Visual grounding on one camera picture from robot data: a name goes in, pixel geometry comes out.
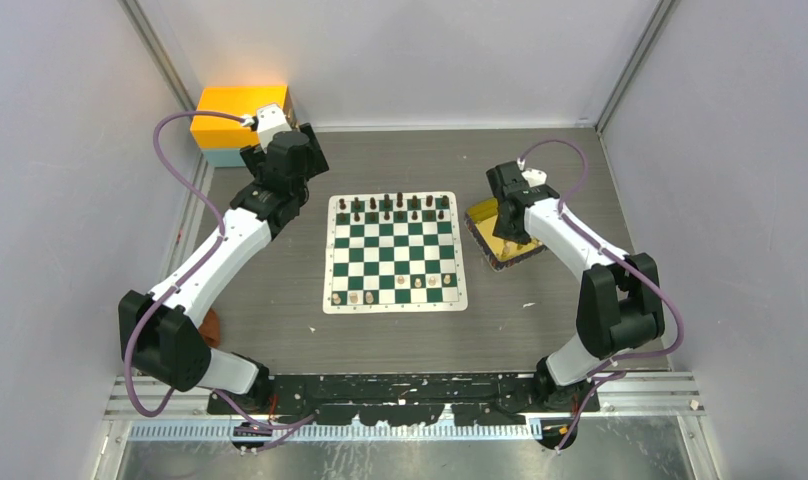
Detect gold tin box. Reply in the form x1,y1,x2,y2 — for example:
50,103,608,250
464,198,546,272

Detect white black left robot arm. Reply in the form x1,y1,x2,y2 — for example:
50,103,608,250
119,123,329,413

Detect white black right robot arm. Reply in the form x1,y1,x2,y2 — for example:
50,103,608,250
486,162,665,411

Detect green white chess board mat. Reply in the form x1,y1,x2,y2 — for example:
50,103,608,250
322,191,468,315

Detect light blue box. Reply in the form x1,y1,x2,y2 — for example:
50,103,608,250
201,125,301,169

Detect yellow box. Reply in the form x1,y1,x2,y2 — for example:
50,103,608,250
190,84,298,136

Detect brown cloth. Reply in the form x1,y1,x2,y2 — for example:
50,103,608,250
198,308,221,348

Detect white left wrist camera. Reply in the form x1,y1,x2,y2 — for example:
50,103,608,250
241,103,293,151

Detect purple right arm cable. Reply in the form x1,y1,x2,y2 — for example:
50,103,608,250
517,138,686,453

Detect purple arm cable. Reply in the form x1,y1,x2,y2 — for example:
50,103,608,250
517,138,686,453
122,110,316,453

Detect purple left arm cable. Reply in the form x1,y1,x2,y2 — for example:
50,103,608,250
122,110,316,453

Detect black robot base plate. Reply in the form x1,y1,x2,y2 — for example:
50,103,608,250
207,372,591,427

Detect aluminium frame rail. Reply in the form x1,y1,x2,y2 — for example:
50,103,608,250
104,371,705,449

